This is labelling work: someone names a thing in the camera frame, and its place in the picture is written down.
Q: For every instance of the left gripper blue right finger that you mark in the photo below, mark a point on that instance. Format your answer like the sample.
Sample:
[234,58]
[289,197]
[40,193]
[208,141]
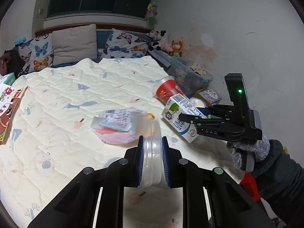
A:
[166,160]

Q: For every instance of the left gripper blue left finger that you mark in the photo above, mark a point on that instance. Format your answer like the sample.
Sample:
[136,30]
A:
[140,158]

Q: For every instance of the round yogurt cup lid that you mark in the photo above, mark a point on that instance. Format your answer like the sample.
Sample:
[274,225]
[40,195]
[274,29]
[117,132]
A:
[197,102]

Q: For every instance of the white blue milk carton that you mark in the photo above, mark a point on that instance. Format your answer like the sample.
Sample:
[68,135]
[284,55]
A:
[175,113]

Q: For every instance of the clear plastic bag with label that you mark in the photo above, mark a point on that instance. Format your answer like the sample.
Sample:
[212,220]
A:
[118,126]

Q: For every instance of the right dark sleeve forearm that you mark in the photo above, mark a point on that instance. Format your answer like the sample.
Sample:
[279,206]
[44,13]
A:
[279,182]

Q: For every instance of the right gloved hand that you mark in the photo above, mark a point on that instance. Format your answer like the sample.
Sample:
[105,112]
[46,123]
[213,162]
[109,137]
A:
[247,152]

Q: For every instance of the clear plastic yogurt tub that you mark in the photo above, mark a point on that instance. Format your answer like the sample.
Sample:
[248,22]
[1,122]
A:
[153,163]

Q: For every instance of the cardboard box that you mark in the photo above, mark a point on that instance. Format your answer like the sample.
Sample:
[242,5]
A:
[197,94]

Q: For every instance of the colourful booklet in box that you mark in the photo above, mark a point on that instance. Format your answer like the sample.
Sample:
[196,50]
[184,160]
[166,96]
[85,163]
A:
[210,95]

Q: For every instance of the red plastic stool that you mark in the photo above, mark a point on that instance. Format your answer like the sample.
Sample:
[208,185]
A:
[248,183]

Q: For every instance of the red snack cup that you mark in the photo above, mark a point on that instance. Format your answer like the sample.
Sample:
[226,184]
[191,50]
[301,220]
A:
[166,88]

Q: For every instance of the clear plastic storage bin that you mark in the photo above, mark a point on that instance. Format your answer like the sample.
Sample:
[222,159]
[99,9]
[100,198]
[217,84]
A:
[188,81]

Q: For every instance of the patterned cloth in bin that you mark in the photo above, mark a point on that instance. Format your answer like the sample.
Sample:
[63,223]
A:
[197,68]

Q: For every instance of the white quilted blanket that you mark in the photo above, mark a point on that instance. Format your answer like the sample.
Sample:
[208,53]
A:
[51,137]

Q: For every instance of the orange fox plush toy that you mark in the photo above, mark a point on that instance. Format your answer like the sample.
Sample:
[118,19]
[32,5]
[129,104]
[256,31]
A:
[176,48]

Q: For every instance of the cow plush toy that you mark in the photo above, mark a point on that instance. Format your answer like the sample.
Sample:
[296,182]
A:
[159,40]

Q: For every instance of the butterfly pillow right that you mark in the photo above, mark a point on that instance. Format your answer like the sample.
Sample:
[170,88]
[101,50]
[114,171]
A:
[122,44]

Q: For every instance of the butterfly pillow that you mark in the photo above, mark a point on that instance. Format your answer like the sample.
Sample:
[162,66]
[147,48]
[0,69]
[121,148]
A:
[122,44]
[37,54]

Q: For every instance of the beige pillow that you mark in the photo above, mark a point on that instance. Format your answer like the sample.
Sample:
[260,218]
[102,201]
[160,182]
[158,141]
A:
[74,44]

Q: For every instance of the cartoon printed paper bag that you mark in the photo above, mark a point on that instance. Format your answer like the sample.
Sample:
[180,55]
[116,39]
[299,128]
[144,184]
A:
[10,98]

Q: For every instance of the butterfly pillow left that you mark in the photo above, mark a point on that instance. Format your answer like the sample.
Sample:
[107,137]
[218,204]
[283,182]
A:
[37,54]

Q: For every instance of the paper flower wall decoration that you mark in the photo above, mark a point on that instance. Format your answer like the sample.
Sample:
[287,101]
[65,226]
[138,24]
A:
[151,15]

